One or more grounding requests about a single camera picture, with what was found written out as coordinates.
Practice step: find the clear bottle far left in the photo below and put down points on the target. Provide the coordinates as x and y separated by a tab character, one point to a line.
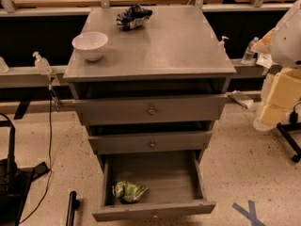
4	68

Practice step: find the grey top drawer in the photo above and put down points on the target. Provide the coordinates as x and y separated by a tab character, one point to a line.
150	109

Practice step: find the grey wooden drawer cabinet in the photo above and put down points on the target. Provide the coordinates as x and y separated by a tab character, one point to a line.
174	53

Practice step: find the small sanitizer pump bottle right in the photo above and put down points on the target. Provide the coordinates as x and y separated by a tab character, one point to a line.
222	42

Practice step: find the black wheeled stand leg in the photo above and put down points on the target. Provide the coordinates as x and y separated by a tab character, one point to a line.
285	130

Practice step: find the green jalapeno chip bag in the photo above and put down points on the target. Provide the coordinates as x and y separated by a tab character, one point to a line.
128	192

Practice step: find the clear plastic water bottle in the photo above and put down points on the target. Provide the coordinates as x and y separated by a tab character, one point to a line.
249	53

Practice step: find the grey middle drawer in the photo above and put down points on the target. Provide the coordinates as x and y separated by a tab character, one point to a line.
150	142

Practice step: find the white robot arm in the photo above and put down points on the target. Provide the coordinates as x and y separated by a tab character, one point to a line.
280	92

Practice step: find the wooden workbench with metal frame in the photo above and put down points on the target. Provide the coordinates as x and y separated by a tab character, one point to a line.
49	25

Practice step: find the black stand base left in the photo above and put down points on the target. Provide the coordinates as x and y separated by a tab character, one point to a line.
14	182

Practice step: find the clear sanitizer pump bottle left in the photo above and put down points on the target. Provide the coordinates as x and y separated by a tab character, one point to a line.
42	64

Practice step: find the white ceramic bowl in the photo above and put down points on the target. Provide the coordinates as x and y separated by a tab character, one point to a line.
90	45

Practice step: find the black bar on floor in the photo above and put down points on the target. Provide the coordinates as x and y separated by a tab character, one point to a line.
74	204

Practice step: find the white wipes packet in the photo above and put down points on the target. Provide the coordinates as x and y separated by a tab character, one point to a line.
264	60

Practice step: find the grey open bottom drawer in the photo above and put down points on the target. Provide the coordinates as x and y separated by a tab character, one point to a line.
173	182

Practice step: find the folded grey cloth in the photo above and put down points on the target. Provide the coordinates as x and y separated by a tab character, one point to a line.
241	98

